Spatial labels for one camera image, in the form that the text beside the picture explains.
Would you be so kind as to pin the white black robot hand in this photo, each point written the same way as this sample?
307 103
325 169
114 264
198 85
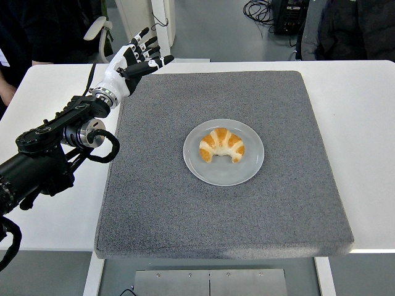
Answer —
114 80

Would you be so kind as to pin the golden croissant bread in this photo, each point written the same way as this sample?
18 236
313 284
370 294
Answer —
220 138

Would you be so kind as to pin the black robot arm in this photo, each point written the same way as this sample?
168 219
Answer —
34 172

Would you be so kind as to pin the round grey plate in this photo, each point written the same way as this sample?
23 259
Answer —
216 175

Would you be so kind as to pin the grey metal plate with screws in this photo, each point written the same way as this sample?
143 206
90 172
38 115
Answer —
210 283

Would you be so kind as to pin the white office chair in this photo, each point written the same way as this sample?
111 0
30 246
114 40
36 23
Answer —
95 27

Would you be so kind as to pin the seated person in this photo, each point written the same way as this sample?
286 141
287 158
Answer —
37 24

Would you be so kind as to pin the white name badge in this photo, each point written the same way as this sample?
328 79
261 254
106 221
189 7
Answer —
3 60

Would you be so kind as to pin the grey fabric mat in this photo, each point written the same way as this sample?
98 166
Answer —
216 216

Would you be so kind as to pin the black equipment box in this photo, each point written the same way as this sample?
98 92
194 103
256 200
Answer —
287 18

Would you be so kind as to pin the white table leg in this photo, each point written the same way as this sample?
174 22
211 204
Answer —
92 277
325 277

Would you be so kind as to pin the standing person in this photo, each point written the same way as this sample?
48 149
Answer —
355 31

